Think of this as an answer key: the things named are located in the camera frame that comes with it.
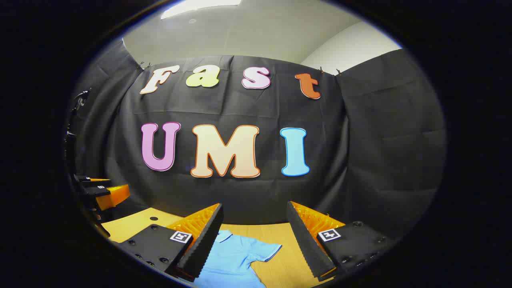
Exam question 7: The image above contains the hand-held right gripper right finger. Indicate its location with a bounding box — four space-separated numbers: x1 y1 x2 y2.
286 201 396 282

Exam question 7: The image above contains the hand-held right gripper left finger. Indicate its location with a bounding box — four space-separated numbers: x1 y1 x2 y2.
116 203 224 282

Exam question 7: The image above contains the light blue T-shirt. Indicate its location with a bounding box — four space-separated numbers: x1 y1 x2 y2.
193 230 283 288

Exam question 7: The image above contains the black backdrop cloth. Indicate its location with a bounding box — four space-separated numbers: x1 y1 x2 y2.
70 38 448 240

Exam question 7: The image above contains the ceiling light panel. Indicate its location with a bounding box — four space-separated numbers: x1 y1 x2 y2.
161 0 242 20

